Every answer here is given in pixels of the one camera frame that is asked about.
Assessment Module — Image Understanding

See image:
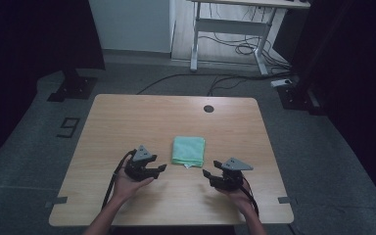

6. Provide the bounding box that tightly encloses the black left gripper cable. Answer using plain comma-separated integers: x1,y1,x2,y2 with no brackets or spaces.
101,149,137,210

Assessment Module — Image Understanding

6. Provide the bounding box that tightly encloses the white power strip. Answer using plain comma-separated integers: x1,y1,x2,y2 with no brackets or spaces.
270,78,293,88

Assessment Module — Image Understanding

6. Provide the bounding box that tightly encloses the tangle of black cables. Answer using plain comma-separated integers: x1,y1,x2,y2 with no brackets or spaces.
199,33,292,72

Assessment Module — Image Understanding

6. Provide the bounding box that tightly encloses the green cloth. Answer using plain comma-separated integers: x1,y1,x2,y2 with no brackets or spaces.
170,135,207,169

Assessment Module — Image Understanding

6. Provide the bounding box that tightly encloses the black stand base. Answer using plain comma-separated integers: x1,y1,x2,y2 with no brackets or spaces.
47,68,98,102
277,82,327,116

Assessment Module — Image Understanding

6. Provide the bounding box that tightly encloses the person's right hand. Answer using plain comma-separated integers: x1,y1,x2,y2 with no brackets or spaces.
216,184,253,216

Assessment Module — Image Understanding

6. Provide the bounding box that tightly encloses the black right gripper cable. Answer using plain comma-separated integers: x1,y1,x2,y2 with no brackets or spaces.
241,175,259,218

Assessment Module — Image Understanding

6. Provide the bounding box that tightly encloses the dark curtain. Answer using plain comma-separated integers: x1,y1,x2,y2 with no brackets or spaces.
0,0,106,170
290,0,376,219

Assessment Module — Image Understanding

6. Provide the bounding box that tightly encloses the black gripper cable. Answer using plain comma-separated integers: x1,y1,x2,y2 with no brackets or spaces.
241,175,259,218
101,149,137,210

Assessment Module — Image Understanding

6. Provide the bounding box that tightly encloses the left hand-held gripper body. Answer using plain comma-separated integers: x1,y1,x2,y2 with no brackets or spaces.
124,145,154,182

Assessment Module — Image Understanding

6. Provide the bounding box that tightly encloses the white desk frame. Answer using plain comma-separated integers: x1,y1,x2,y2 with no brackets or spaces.
185,0,311,76

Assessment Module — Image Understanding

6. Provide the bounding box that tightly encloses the long black floor cable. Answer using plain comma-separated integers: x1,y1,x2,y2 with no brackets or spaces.
136,72,275,97

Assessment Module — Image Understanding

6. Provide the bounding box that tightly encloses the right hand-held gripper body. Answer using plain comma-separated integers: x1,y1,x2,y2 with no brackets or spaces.
212,157,254,192

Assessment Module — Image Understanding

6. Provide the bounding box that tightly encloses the person's left hand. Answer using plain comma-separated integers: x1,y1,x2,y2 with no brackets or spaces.
113,155,155,204

